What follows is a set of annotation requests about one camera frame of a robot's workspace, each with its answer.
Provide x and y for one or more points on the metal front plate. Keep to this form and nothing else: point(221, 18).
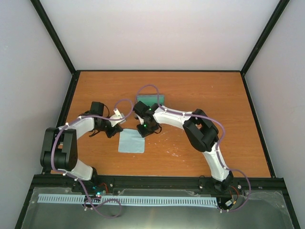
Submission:
point(256, 210)

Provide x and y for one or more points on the light blue cleaning cloth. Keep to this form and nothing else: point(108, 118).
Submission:
point(130, 141)

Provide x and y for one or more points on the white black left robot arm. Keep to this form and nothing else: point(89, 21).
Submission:
point(59, 149)

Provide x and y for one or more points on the black mounting rail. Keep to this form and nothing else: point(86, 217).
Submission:
point(113, 184)

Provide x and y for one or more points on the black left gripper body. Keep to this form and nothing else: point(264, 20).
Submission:
point(108, 133)

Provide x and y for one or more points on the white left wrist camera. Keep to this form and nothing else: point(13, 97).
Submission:
point(117, 118)

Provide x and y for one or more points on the light blue cable duct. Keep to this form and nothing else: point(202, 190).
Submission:
point(149, 201)

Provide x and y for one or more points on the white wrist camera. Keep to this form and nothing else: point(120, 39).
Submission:
point(117, 118)
point(139, 119)

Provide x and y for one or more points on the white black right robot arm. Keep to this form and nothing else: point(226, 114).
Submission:
point(200, 131)

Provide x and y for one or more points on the teal glasses case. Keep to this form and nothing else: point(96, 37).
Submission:
point(150, 99)

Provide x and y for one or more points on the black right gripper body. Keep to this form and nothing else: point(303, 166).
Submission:
point(147, 129)

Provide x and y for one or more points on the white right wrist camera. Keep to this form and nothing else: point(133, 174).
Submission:
point(139, 119)

